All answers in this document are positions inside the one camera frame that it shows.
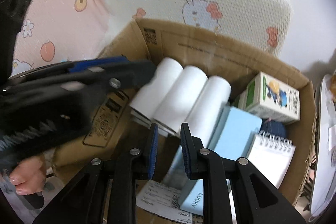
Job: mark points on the white spiral notebook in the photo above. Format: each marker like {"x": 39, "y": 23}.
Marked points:
{"x": 271, "y": 155}

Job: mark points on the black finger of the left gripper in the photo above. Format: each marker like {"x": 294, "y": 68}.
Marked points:
{"x": 65, "y": 67}
{"x": 73, "y": 94}

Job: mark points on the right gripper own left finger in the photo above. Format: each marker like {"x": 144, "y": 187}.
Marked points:
{"x": 104, "y": 191}

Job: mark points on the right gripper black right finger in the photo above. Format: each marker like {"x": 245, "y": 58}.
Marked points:
{"x": 234, "y": 191}

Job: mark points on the white paper receipt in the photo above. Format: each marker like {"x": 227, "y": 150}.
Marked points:
{"x": 162, "y": 201}

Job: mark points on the white paper roll in box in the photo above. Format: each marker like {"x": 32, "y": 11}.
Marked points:
{"x": 150, "y": 96}

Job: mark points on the cream cartoon print mat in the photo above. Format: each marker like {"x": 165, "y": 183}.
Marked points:
{"x": 260, "y": 23}

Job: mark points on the brown cardboard box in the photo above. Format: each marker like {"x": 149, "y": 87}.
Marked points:
{"x": 214, "y": 54}

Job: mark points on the dark blue yarn ball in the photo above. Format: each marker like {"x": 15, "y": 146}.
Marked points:
{"x": 274, "y": 127}

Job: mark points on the pink cartoon print mat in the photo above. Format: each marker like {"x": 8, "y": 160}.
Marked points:
{"x": 60, "y": 30}

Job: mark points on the light blue Lucky box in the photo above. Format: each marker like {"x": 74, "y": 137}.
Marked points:
{"x": 191, "y": 198}

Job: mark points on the person's left hand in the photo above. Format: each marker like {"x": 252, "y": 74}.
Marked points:
{"x": 29, "y": 176}

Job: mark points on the green white carton box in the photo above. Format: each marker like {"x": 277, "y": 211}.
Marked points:
{"x": 270, "y": 98}

